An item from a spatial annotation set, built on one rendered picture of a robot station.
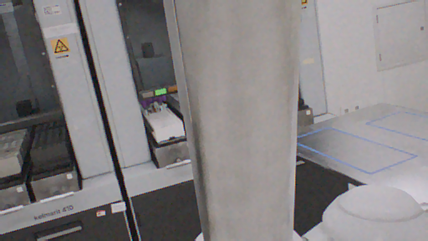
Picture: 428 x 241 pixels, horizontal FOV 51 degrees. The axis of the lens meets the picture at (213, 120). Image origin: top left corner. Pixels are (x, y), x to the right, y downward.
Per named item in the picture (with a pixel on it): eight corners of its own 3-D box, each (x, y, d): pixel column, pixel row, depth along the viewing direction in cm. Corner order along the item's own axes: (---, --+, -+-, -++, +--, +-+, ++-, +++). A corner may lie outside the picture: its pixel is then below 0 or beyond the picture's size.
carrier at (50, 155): (69, 158, 153) (65, 141, 152) (70, 160, 151) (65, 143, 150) (34, 167, 150) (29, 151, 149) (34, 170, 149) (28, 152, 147)
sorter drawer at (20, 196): (12, 155, 204) (5, 135, 201) (43, 146, 207) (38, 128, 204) (-18, 223, 136) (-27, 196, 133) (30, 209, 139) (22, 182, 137)
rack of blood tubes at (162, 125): (145, 126, 183) (141, 111, 182) (168, 120, 186) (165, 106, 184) (158, 146, 155) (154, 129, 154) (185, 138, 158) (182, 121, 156)
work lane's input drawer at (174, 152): (133, 125, 217) (128, 106, 215) (160, 117, 221) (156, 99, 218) (161, 173, 149) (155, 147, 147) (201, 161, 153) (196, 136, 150)
